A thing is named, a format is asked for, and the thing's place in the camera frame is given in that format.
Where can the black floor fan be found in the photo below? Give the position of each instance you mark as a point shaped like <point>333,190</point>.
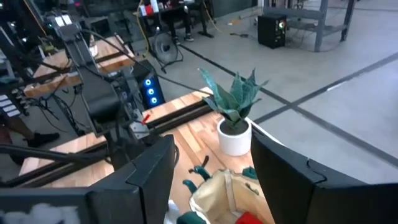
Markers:
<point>166,48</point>

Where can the computer tower blue lights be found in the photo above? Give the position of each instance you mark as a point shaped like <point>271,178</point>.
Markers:
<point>150,90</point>

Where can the grey metal frame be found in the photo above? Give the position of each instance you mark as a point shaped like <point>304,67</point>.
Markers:
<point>320,25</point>

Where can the black table mounting rail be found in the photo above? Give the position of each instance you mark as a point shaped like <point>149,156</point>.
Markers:
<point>183,116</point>
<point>62,172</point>

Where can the green snake plant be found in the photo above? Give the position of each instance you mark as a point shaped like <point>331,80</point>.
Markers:
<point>233,102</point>

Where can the beige gardening bag green trim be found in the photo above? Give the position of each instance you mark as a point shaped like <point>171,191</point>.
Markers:
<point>217,199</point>

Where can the wooden workbench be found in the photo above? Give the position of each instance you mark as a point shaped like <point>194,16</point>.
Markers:
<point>115,51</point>

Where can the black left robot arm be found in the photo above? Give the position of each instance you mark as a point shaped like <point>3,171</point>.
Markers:
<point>99,93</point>

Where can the black tube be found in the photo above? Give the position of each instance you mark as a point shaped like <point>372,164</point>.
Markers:
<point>37,152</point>

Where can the white round plant pot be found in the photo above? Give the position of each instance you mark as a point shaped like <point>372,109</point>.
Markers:
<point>234,144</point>

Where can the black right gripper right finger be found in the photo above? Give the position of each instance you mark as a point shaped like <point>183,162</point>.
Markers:
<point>295,193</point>

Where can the person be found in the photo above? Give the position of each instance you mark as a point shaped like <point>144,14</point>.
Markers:
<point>42,139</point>
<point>180,21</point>

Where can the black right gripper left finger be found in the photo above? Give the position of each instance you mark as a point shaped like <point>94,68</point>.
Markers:
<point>149,193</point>

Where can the black box with light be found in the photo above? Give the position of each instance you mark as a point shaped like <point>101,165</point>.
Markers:
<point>272,31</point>

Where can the red knit garden glove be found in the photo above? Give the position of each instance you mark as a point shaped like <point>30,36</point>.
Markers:
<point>248,219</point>

